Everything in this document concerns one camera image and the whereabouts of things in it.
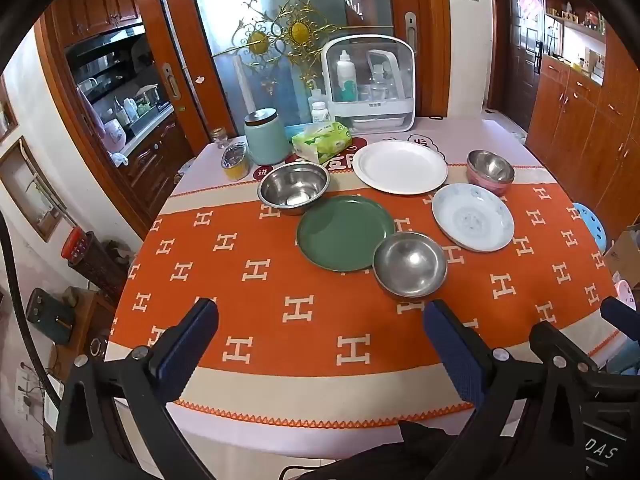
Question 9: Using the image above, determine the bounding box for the yellow jar with foil lid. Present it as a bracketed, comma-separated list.
[221, 142, 250, 182]

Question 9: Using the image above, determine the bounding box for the large steel bowl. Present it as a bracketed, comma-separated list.
[257, 161, 331, 216]

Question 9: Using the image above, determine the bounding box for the blue patterned white plate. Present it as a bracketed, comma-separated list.
[431, 183, 516, 253]

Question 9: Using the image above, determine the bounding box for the white bottle steriliser cabinet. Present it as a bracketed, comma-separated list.
[321, 34, 417, 136]

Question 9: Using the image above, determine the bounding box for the dark wicker bin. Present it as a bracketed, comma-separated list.
[75, 232, 131, 306]

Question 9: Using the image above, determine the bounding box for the blue stool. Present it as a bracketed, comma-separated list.
[572, 202, 607, 253]

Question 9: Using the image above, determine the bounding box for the cardboard box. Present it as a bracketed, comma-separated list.
[602, 230, 640, 286]

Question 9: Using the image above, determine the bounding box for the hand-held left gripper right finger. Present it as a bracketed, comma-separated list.
[424, 299, 586, 480]

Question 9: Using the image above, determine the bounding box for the pink steel bowl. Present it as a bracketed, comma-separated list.
[466, 150, 516, 197]

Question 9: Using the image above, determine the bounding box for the wooden picture frame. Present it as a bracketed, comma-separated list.
[0, 137, 66, 243]

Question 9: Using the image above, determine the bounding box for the green tissue pack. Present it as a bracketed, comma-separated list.
[291, 121, 352, 165]

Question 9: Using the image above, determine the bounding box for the pink rice cooker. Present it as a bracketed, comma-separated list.
[102, 120, 126, 153]

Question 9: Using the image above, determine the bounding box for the gold door ornament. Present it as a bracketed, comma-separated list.
[232, 0, 341, 81]

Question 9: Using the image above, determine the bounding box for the dark entrance door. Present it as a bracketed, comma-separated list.
[502, 0, 543, 131]

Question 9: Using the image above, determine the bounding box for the small steel bowl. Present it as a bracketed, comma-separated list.
[372, 231, 448, 301]

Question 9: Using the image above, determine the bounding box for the green plate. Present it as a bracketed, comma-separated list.
[296, 195, 397, 273]

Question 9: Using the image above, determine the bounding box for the green electronic device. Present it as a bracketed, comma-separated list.
[25, 287, 76, 346]

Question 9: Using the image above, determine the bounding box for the wooden wall cabinet with shelves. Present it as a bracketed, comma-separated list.
[525, 0, 640, 241]

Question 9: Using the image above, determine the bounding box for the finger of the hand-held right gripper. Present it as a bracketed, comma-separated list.
[530, 321, 602, 369]
[600, 297, 640, 334]

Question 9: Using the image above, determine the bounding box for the teal canister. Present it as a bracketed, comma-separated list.
[244, 108, 293, 166]

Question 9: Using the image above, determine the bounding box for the black cable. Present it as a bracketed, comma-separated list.
[0, 210, 61, 411]

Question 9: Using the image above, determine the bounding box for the red basket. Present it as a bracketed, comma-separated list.
[61, 227, 96, 263]

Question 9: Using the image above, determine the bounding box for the glass sliding door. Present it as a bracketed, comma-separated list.
[187, 0, 396, 136]

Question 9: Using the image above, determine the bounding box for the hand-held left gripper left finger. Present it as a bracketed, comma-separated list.
[54, 298, 220, 480]

